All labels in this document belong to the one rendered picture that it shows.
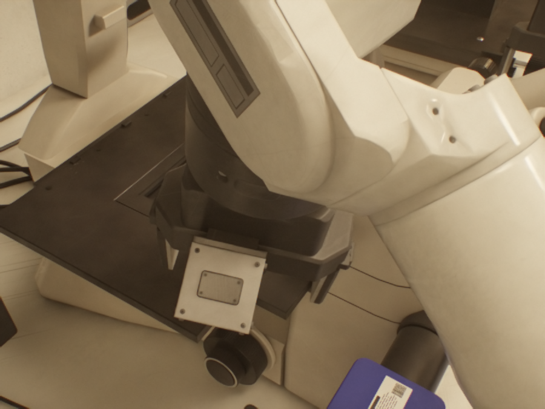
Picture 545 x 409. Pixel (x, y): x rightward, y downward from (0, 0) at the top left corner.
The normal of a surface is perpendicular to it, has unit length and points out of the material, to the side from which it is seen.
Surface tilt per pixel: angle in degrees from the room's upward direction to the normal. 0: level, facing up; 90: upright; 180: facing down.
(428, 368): 34
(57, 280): 48
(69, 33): 90
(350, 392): 0
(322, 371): 90
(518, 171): 40
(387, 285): 87
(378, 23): 104
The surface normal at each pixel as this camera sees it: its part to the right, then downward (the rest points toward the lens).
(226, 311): 0.00, -0.07
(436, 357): 0.46, -0.39
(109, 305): -0.33, 0.52
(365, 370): 0.00, -0.72
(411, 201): -0.60, 0.36
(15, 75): 0.84, 0.38
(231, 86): -0.78, 0.47
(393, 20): 0.61, 0.69
